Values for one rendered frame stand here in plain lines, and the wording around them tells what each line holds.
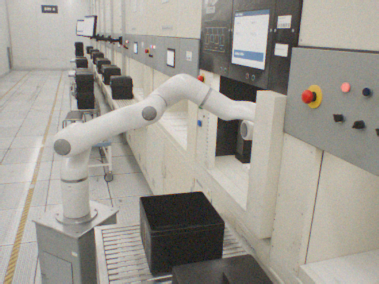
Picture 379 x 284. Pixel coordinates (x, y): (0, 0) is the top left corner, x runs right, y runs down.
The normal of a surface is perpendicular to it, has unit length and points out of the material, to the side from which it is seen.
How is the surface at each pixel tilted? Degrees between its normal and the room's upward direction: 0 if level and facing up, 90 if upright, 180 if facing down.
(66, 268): 90
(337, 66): 90
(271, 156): 90
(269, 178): 90
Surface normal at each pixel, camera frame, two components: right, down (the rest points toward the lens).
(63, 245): -0.45, 0.24
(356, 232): 0.31, 0.28
